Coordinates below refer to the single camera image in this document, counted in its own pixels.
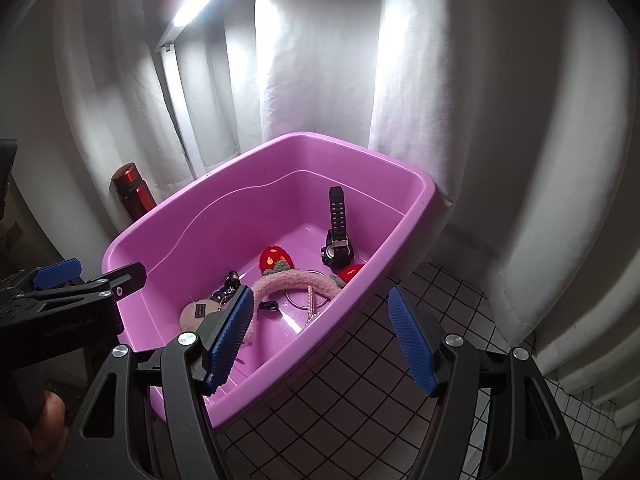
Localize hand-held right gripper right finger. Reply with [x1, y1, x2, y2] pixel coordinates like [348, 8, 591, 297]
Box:
[387, 286, 583, 480]

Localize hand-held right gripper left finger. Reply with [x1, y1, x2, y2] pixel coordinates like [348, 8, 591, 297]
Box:
[60, 285, 256, 480]

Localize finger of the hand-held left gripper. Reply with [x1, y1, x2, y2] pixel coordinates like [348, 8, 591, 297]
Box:
[0, 262, 148, 321]
[0, 258, 82, 296]

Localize beige fluffy pompom keychain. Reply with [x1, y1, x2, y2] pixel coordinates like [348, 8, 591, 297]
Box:
[180, 299, 226, 333]

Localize silver bangle bracelet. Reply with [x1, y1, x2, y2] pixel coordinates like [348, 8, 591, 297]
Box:
[286, 285, 333, 312]

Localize pink fuzzy strawberry headband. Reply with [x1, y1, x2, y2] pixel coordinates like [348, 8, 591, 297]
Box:
[245, 244, 366, 346]

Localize pearl hair claw clip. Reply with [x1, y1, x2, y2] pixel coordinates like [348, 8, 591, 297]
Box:
[304, 284, 322, 331]

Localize pink plastic tub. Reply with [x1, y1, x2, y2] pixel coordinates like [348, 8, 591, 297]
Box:
[101, 131, 441, 429]

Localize black digital wrist watch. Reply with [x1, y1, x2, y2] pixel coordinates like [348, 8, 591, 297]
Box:
[320, 186, 356, 268]

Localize person's left hand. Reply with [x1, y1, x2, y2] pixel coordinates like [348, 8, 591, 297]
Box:
[0, 391, 67, 480]

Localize red metal bottle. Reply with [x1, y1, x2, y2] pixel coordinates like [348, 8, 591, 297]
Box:
[111, 162, 157, 222]

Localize white light bar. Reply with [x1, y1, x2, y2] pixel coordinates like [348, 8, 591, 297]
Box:
[155, 0, 257, 53]

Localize white curtain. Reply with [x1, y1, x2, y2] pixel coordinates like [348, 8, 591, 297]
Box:
[50, 0, 640, 411]

